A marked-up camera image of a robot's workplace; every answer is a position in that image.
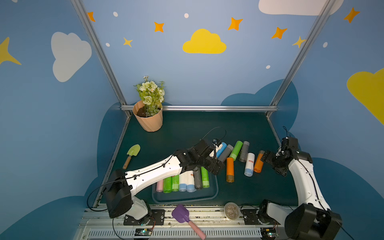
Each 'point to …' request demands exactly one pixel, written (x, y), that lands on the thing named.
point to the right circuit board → (268, 233)
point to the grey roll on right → (244, 152)
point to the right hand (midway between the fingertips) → (271, 162)
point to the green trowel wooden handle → (133, 151)
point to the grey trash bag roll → (225, 154)
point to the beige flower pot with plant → (148, 112)
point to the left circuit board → (143, 232)
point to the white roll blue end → (249, 166)
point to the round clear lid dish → (231, 210)
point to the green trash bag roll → (167, 185)
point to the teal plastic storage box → (203, 195)
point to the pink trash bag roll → (159, 186)
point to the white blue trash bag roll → (183, 182)
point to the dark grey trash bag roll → (198, 177)
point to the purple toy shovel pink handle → (181, 214)
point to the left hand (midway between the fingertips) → (220, 161)
